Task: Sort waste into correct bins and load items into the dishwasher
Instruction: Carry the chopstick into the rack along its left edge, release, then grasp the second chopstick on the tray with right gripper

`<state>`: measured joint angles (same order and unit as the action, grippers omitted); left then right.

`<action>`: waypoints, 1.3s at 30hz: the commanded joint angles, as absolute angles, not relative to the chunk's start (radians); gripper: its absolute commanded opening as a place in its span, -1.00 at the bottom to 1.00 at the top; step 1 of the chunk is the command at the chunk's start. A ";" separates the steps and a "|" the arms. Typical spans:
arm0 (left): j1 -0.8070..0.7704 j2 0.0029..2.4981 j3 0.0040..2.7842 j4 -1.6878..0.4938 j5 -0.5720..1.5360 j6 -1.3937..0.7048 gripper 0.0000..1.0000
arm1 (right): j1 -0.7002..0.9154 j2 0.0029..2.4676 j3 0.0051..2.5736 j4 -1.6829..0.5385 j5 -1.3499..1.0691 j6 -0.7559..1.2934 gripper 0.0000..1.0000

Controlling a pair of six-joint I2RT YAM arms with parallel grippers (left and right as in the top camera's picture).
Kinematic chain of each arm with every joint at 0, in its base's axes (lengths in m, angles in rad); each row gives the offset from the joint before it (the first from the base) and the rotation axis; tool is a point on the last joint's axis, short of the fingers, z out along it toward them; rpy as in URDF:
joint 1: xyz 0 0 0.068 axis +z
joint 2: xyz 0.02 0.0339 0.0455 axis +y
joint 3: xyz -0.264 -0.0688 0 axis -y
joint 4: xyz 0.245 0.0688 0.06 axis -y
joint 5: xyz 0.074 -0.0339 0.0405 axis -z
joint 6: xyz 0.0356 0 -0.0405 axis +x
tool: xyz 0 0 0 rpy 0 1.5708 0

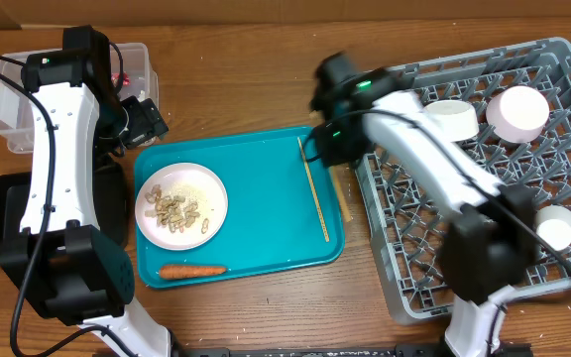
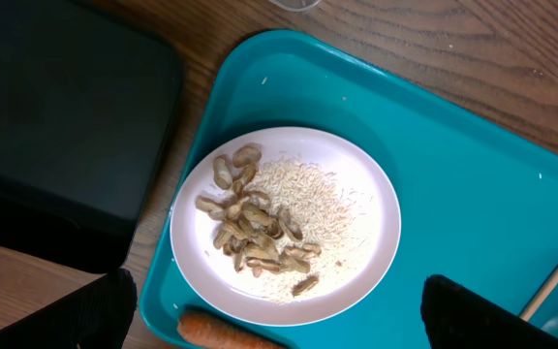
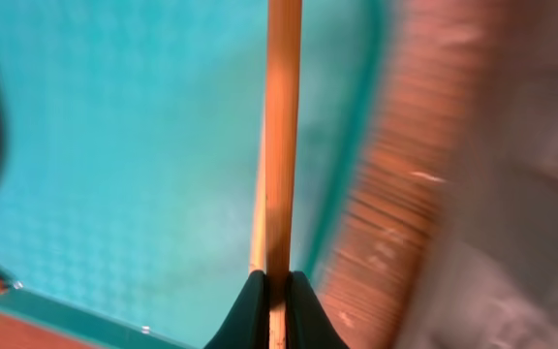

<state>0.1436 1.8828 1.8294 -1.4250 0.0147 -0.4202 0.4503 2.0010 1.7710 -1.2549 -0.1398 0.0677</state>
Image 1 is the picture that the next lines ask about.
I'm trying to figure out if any red snack wrapper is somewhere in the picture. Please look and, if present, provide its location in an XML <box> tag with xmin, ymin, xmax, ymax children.
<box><xmin>111</xmin><ymin>73</ymin><xmax>130</xmax><ymax>87</ymax></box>

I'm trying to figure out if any rice pile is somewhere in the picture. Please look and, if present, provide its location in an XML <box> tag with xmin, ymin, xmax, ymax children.
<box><xmin>172</xmin><ymin>182</ymin><xmax>214</xmax><ymax>218</ymax></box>

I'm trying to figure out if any pink plate with food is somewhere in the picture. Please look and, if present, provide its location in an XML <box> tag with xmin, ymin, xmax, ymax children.
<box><xmin>135</xmin><ymin>163</ymin><xmax>228</xmax><ymax>251</ymax></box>

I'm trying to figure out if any peanut shells pile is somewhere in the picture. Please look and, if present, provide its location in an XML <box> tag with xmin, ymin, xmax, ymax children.
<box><xmin>144</xmin><ymin>184</ymin><xmax>210</xmax><ymax>234</ymax></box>

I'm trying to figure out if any white bowl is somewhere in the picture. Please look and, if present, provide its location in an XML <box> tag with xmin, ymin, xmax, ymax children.
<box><xmin>424</xmin><ymin>100</ymin><xmax>479</xmax><ymax>142</ymax></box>

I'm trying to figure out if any orange carrot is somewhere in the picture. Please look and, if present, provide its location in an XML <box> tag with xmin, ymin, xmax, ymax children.
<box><xmin>159</xmin><ymin>265</ymin><xmax>228</xmax><ymax>281</ymax></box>

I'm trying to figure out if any pink bowl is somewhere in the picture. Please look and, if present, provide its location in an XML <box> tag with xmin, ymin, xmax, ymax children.
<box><xmin>486</xmin><ymin>85</ymin><xmax>550</xmax><ymax>144</ymax></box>

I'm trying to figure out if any white paper cup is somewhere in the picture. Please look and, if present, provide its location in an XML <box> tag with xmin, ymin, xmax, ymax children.
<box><xmin>535</xmin><ymin>205</ymin><xmax>571</xmax><ymax>251</ymax></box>

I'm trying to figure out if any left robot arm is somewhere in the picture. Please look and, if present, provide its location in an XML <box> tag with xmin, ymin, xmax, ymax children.
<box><xmin>0</xmin><ymin>26</ymin><xmax>181</xmax><ymax>356</ymax></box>

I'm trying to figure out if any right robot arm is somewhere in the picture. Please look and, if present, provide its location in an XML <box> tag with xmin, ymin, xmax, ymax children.
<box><xmin>308</xmin><ymin>53</ymin><xmax>538</xmax><ymax>356</ymax></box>

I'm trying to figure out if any grey dishwasher rack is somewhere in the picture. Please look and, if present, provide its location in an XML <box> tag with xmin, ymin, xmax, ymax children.
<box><xmin>355</xmin><ymin>38</ymin><xmax>571</xmax><ymax>324</ymax></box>

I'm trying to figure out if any teal serving tray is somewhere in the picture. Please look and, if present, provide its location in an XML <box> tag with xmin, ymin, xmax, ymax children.
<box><xmin>134</xmin><ymin>126</ymin><xmax>345</xmax><ymax>289</ymax></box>

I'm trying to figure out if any clear plastic bin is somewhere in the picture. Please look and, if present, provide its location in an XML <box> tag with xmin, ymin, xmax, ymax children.
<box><xmin>0</xmin><ymin>43</ymin><xmax>159</xmax><ymax>154</ymax></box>

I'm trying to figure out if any black plastic tray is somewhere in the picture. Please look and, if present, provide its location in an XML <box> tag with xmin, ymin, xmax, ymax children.
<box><xmin>0</xmin><ymin>157</ymin><xmax>131</xmax><ymax>247</ymax></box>

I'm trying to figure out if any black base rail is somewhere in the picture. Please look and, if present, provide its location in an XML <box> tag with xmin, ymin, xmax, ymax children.
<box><xmin>175</xmin><ymin>341</ymin><xmax>534</xmax><ymax>357</ymax></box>

